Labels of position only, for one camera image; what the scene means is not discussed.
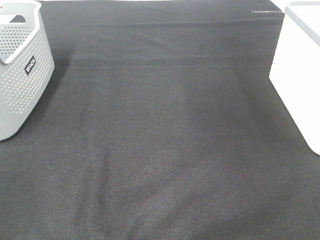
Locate grey perforated plastic basket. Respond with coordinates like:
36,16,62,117
0,0,55,141

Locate white plastic storage bin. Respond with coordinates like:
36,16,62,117
269,0,320,154

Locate black fabric table cloth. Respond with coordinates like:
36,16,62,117
0,0,320,240

